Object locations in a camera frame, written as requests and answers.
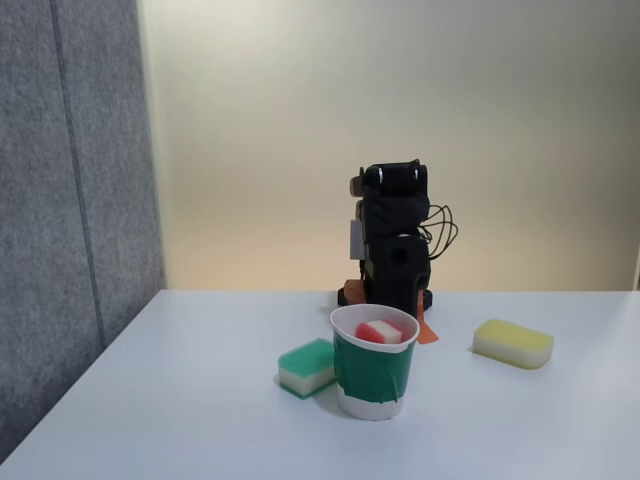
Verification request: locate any orange table clamp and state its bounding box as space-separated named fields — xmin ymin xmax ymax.
xmin=342 ymin=279 xmax=370 ymax=304
xmin=414 ymin=292 xmax=440 ymax=345

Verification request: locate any black looped motor cable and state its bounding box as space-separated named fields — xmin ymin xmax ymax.
xmin=422 ymin=203 xmax=459 ymax=261

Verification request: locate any green sponge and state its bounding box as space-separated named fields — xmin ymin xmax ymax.
xmin=277 ymin=338 xmax=339 ymax=400

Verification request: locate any yellow sponge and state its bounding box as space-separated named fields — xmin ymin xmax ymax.
xmin=472 ymin=318 xmax=555 ymax=372

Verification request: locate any red sponge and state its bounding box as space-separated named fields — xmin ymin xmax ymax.
xmin=354 ymin=320 xmax=405 ymax=346

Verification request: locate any white cup with green tape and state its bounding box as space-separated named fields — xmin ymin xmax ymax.
xmin=329 ymin=303 xmax=420 ymax=421

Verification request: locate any grey felt partition panel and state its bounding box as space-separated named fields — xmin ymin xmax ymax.
xmin=0 ymin=0 xmax=167 ymax=454

